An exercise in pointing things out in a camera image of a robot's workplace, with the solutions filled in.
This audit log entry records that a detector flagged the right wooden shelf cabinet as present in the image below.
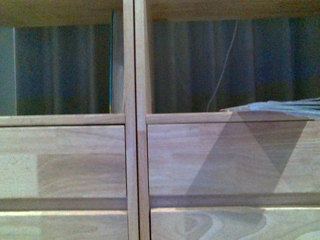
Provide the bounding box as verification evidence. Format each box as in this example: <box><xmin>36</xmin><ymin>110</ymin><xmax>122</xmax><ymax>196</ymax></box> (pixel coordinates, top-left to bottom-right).
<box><xmin>134</xmin><ymin>0</ymin><xmax>320</xmax><ymax>240</ymax></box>

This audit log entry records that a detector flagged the wooden shelf cabinet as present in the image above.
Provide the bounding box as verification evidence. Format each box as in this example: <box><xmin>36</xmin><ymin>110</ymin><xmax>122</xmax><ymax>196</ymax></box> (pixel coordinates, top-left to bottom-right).
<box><xmin>134</xmin><ymin>0</ymin><xmax>320</xmax><ymax>240</ymax></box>
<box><xmin>0</xmin><ymin>0</ymin><xmax>139</xmax><ymax>240</ymax></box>

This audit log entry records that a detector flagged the left wooden shelf cabinet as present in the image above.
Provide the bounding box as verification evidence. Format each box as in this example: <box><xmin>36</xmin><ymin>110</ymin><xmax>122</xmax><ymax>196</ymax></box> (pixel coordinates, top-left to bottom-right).
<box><xmin>0</xmin><ymin>0</ymin><xmax>139</xmax><ymax>240</ymax></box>

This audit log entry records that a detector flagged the dark curtain behind shelf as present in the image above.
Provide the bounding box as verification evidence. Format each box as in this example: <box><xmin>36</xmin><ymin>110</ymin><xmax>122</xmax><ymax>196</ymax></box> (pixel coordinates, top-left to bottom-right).
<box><xmin>15</xmin><ymin>17</ymin><xmax>320</xmax><ymax>115</ymax></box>

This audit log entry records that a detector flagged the left cabinet upper drawer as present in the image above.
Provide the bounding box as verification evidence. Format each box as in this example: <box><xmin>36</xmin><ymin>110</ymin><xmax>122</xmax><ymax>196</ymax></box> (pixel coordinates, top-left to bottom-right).
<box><xmin>0</xmin><ymin>125</ymin><xmax>126</xmax><ymax>199</ymax></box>

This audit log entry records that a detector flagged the cabinet drawer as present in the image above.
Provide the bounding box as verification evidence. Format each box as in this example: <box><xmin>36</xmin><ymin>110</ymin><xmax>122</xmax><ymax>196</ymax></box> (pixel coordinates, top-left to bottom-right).
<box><xmin>0</xmin><ymin>210</ymin><xmax>129</xmax><ymax>240</ymax></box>
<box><xmin>0</xmin><ymin>125</ymin><xmax>126</xmax><ymax>199</ymax></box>
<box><xmin>150</xmin><ymin>207</ymin><xmax>320</xmax><ymax>240</ymax></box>
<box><xmin>147</xmin><ymin>121</ymin><xmax>320</xmax><ymax>197</ymax></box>

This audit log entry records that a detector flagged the thin teal standing book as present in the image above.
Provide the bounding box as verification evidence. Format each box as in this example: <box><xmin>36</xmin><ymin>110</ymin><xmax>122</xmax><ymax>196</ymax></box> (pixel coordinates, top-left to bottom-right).
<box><xmin>109</xmin><ymin>10</ymin><xmax>114</xmax><ymax>114</ymax></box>

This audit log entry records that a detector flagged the right cabinet upper drawer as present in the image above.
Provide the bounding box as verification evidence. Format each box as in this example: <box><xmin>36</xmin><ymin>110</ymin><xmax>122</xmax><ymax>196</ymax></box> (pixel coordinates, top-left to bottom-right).
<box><xmin>147</xmin><ymin>121</ymin><xmax>320</xmax><ymax>197</ymax></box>

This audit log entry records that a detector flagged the right cabinet lower drawer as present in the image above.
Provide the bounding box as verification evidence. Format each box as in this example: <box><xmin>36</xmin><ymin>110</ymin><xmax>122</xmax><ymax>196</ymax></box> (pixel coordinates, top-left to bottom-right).
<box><xmin>150</xmin><ymin>207</ymin><xmax>320</xmax><ymax>240</ymax></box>

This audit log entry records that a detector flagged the left cabinet lower drawer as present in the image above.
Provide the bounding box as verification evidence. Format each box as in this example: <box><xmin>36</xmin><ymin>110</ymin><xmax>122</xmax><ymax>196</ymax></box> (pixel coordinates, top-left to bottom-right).
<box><xmin>0</xmin><ymin>210</ymin><xmax>129</xmax><ymax>240</ymax></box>

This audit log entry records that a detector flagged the thin white cable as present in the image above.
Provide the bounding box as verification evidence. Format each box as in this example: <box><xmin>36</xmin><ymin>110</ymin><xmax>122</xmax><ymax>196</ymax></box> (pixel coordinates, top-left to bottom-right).
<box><xmin>206</xmin><ymin>20</ymin><xmax>239</xmax><ymax>113</ymax></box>

